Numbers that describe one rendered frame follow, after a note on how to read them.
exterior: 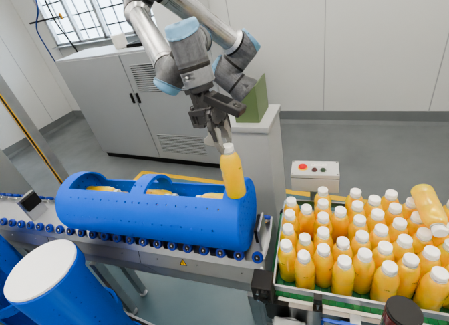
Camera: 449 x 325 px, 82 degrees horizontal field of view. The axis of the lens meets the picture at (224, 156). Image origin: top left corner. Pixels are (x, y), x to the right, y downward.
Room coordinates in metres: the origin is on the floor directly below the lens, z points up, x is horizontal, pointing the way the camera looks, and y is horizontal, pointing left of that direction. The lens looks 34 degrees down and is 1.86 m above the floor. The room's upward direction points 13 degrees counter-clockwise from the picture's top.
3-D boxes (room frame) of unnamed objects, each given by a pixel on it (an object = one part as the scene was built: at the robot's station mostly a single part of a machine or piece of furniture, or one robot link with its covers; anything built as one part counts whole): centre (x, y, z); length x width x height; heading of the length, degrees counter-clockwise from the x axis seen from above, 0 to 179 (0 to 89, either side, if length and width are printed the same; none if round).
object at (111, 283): (1.07, 0.91, 0.31); 0.06 x 0.06 x 0.63; 66
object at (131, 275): (1.20, 0.86, 0.31); 0.06 x 0.06 x 0.63; 66
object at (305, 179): (0.88, -0.38, 1.05); 0.20 x 0.10 x 0.10; 66
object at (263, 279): (0.50, -0.03, 0.95); 0.10 x 0.07 x 0.10; 156
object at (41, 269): (0.75, 0.85, 1.03); 0.28 x 0.28 x 0.01
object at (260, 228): (0.70, -0.07, 0.99); 0.10 x 0.02 x 0.12; 156
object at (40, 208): (1.25, 1.14, 1.00); 0.10 x 0.04 x 0.15; 156
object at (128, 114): (3.18, 0.70, 0.72); 2.15 x 0.54 x 1.45; 59
